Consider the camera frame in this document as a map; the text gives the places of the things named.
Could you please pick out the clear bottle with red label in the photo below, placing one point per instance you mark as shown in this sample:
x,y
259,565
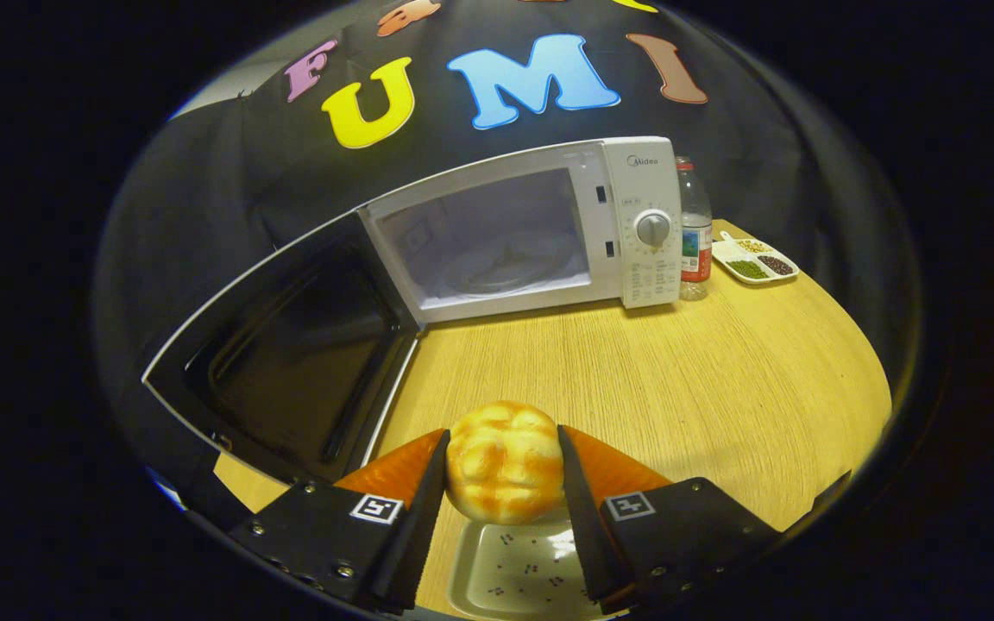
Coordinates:
x,y
695,233

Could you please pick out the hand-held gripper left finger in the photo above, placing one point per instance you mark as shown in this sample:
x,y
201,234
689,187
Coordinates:
x,y
419,526

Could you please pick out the pale speckled square plate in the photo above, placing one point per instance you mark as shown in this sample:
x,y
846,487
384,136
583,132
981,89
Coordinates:
x,y
519,569

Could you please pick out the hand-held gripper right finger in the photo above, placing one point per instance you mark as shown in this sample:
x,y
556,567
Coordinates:
x,y
581,526

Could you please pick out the white divided dish of beans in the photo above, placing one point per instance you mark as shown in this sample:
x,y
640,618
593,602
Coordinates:
x,y
754,259

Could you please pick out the white microwave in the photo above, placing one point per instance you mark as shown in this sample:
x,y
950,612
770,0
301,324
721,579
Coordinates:
x,y
618,198

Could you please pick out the golden bread bun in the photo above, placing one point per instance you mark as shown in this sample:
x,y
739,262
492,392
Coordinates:
x,y
506,461

